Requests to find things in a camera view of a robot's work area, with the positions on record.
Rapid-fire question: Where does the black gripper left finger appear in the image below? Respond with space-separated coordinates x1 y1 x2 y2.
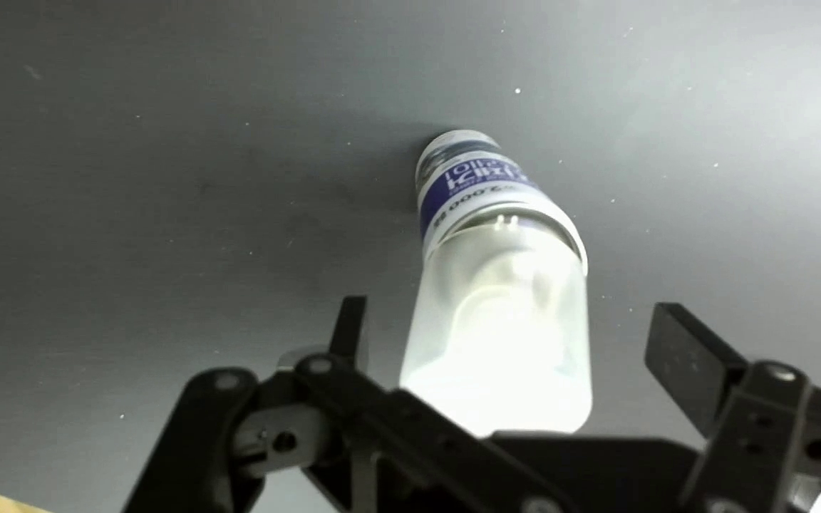
122 297 564 513

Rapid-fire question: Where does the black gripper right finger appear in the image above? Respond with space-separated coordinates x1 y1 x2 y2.
644 303 821 513

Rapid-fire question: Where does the white blue spray can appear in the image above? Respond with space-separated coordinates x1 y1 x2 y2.
414 127 587 261

